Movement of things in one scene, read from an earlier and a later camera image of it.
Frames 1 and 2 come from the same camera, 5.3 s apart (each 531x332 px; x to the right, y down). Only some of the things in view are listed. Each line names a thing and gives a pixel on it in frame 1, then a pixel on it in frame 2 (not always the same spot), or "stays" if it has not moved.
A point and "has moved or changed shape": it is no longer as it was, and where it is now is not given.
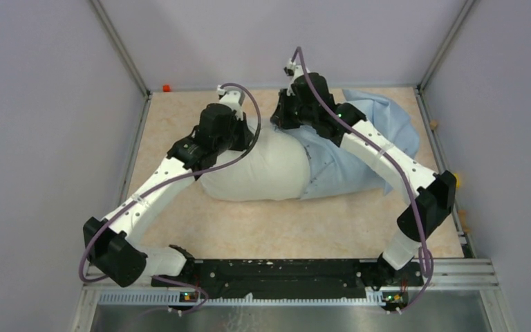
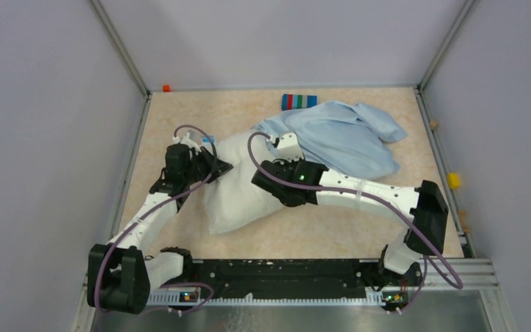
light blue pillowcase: (332, 173) has moved or changed shape
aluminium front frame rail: (460, 277) stays
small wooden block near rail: (462, 216) stays
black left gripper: (247, 135) to (216, 167)
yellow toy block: (458, 180) stays
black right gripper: (278, 118) to (283, 163)
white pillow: (276, 169) has moved or changed shape
